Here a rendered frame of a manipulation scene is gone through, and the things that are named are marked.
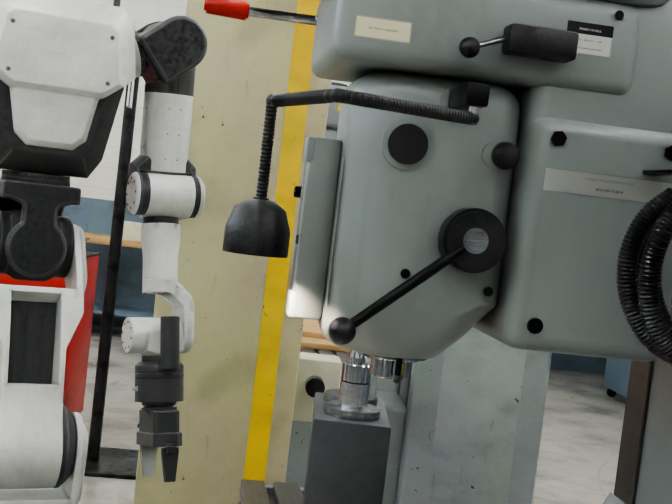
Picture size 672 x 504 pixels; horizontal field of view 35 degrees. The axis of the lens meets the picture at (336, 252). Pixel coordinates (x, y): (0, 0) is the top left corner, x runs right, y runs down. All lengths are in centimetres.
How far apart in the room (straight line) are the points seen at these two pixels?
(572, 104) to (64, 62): 94
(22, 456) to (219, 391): 127
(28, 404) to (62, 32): 62
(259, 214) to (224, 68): 185
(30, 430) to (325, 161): 80
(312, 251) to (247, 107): 176
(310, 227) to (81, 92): 73
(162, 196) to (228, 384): 117
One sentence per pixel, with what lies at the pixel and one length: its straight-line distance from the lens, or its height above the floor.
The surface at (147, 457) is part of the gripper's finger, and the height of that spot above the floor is 96.
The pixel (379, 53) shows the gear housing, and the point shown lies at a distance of 113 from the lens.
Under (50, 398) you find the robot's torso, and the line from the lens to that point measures 182.
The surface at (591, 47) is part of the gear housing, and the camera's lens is 119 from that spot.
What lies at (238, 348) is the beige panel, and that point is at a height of 103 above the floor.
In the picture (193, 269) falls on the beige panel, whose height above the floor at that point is 124.
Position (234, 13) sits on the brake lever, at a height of 169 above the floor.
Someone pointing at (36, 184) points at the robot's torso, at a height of 145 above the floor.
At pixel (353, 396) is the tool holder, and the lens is 165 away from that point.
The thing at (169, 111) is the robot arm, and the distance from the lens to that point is 195.
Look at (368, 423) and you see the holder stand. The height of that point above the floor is 115.
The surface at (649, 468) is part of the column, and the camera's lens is 146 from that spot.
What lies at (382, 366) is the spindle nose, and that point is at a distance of 124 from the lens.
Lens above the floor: 148
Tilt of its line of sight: 3 degrees down
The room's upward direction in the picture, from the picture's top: 7 degrees clockwise
